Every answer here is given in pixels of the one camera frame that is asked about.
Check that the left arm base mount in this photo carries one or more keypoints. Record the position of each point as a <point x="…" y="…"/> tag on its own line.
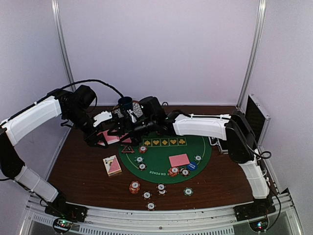
<point x="70" y="212"/>

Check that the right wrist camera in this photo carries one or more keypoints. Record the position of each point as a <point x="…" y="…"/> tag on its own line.
<point x="152" y="111"/>

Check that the blue small blind button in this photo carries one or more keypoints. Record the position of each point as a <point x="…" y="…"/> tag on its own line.
<point x="192" y="166"/>

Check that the left aluminium frame post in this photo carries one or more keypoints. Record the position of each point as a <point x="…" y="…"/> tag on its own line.
<point x="61" y="39"/>

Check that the dealt red-backed card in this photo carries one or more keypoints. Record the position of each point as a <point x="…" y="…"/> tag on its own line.
<point x="128" y="140"/>

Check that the red five chip stack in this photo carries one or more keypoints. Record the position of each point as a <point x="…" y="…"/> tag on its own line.
<point x="134" y="187"/>

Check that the red five chips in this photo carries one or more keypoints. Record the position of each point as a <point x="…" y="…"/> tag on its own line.
<point x="143" y="149"/>
<point x="173" y="171"/>

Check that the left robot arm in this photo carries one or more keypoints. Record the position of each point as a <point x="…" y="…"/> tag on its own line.
<point x="70" y="106"/>

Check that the card box under deck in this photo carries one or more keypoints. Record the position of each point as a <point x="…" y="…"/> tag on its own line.
<point x="112" y="165"/>

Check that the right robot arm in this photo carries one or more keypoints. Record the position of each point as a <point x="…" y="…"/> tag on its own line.
<point x="233" y="128"/>

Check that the hundred chips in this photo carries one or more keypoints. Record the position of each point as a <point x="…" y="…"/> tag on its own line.
<point x="184" y="172"/>

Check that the round green poker mat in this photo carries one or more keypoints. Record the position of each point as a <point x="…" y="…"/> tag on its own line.
<point x="157" y="157"/>

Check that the aluminium frame post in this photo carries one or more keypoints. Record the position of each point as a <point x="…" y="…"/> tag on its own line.
<point x="61" y="39"/>
<point x="259" y="25"/>

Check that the patterned ceramic saucer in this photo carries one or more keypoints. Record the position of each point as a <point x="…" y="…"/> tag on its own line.
<point x="134" y="110"/>

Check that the dark blue mug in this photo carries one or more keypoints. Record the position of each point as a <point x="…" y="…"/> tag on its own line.
<point x="125" y="103"/>

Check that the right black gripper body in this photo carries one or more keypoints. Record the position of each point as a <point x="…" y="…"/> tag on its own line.
<point x="136" y="131"/>

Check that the green twenty chip stack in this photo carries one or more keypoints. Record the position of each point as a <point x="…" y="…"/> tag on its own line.
<point x="188" y="191"/>

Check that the hundred chip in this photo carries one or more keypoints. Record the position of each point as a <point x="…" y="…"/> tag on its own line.
<point x="146" y="195"/>
<point x="161" y="187"/>
<point x="142" y="167"/>
<point x="151" y="206"/>
<point x="162" y="192"/>

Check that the right aluminium frame post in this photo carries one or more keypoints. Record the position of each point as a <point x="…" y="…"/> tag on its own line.
<point x="259" y="25"/>

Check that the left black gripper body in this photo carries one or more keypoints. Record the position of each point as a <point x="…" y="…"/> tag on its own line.
<point x="87" y="135"/>

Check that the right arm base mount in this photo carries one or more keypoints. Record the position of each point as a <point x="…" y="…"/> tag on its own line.
<point x="252" y="211"/>

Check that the red-backed card deck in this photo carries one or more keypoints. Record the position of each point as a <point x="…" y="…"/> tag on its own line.
<point x="109" y="139"/>

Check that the aluminium poker chip case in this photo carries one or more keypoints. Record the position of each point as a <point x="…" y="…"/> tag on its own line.
<point x="258" y="119"/>

